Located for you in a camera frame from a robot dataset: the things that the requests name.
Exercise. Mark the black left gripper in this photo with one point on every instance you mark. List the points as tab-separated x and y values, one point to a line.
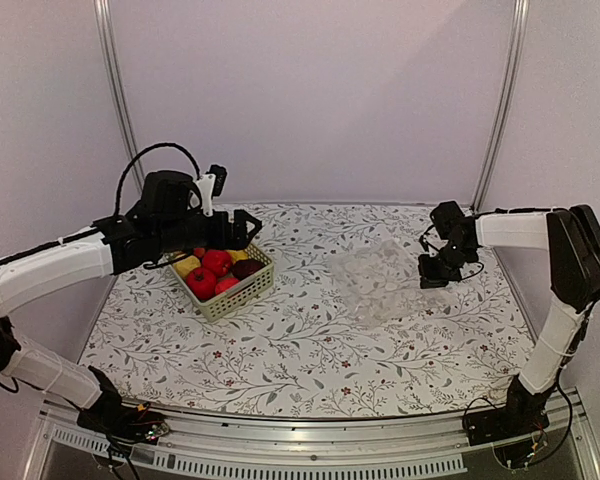
239	241

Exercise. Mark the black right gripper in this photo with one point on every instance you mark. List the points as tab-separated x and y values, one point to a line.
429	280

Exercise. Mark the clear dotted zip top bag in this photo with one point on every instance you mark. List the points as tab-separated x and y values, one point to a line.
381	283

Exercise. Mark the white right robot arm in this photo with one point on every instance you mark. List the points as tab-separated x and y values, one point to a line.
571	238

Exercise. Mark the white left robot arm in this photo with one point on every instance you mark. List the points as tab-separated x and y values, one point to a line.
174	213

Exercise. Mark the yellow corn cob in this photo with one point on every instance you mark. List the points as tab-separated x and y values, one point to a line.
238	255

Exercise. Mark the dark purple fruit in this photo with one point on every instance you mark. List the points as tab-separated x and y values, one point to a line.
244	268

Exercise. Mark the red apple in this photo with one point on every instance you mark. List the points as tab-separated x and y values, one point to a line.
225	284

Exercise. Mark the red pomegranate front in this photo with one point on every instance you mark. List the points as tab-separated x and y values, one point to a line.
202	283

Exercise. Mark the yellow lemon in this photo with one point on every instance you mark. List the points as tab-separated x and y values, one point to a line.
185	265

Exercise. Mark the beige perforated plastic basket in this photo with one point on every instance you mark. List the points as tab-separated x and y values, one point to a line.
237	296

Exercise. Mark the floral patterned table mat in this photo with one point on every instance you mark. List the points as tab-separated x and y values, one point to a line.
295	351

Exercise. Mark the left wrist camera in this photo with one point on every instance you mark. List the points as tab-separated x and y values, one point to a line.
210	186

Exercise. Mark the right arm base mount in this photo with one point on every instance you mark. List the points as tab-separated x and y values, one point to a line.
484	422

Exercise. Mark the aluminium front rail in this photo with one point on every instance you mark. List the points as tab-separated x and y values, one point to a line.
208	445

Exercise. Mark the left aluminium corner post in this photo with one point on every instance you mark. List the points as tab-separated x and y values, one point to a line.
114	75

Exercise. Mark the aluminium corner post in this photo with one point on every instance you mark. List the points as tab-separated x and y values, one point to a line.
114	75
506	95

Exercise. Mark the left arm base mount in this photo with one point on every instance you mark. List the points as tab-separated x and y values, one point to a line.
130	424

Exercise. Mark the right aluminium corner post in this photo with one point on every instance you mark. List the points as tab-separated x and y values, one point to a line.
506	95

